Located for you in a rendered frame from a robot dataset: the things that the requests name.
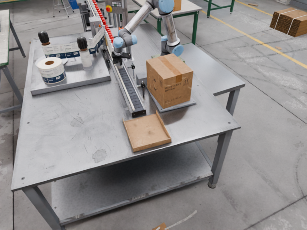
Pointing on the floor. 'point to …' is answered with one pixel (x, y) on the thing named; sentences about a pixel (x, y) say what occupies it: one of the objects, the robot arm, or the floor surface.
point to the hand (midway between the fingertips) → (120, 64)
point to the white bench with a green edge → (5, 23)
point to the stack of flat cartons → (290, 22)
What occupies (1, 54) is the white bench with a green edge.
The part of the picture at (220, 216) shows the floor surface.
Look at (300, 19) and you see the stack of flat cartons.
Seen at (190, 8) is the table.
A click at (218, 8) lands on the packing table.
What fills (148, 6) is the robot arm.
